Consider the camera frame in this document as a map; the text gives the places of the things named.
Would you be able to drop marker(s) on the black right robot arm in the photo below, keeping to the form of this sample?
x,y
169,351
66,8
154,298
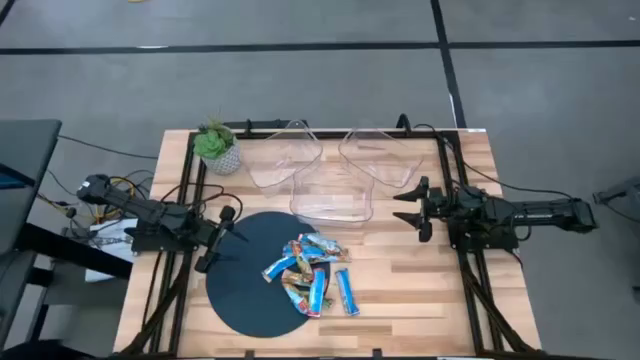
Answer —
x,y
525,212

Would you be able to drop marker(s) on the dark grey desk top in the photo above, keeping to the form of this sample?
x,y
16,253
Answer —
x,y
25,160

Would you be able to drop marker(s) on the dark grey seat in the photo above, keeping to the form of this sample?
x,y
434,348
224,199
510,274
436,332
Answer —
x,y
12,285

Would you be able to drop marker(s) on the grey blue granola bar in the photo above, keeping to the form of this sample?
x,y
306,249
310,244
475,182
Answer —
x,y
305,263

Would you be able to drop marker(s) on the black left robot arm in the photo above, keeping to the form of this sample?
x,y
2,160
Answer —
x,y
150,212

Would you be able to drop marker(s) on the brown green granola bar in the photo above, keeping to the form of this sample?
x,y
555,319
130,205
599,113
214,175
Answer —
x,y
299,302

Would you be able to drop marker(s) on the black aluminium table frame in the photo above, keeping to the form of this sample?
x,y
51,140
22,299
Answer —
x,y
330,134

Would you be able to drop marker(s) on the black desk foot beam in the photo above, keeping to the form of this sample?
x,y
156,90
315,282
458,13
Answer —
x,y
75,250

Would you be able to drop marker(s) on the dark round mat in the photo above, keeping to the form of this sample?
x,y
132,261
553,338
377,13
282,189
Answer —
x,y
240,290

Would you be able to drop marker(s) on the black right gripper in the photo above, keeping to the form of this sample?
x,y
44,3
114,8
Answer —
x,y
435,207

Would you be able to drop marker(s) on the green succulent plant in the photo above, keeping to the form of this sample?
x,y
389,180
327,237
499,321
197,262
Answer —
x,y
210,142

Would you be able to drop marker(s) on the white patterned plant pot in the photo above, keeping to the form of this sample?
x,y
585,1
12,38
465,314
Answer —
x,y
225,163

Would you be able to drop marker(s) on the grey chair base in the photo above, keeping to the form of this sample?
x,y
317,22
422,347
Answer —
x,y
622,190

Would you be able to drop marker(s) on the clear plastic bin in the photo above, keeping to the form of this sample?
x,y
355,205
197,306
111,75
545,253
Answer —
x,y
280,155
395,165
332,195

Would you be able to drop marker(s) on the white printed paper box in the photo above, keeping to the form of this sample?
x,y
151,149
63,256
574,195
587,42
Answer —
x,y
112,235

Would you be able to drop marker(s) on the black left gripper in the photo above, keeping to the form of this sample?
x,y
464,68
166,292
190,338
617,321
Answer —
x,y
210,235

